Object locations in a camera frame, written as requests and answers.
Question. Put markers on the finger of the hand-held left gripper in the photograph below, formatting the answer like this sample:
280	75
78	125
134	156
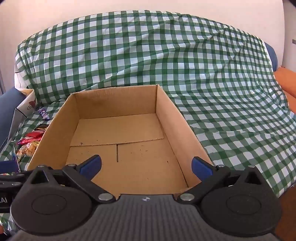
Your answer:
11	178

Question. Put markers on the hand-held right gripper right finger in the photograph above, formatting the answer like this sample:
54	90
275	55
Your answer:
201	167

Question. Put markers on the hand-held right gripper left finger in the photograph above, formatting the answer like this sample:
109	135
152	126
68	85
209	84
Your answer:
93	163

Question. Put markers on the red white-print snack packet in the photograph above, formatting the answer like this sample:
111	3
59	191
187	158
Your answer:
27	140

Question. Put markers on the brown cardboard box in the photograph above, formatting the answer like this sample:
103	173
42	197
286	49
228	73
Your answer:
129	129

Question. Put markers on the purple snack packet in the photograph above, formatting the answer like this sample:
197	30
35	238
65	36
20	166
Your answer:
44	114

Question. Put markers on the pale yellow snack packet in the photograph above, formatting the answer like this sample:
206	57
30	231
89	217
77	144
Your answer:
26	149

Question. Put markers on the black snack bar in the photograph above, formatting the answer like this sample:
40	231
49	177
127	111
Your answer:
41	127

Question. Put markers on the green white checked cloth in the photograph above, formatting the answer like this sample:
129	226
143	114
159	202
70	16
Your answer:
161	58

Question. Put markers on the orange cushion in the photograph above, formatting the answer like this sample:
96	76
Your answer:
288	81

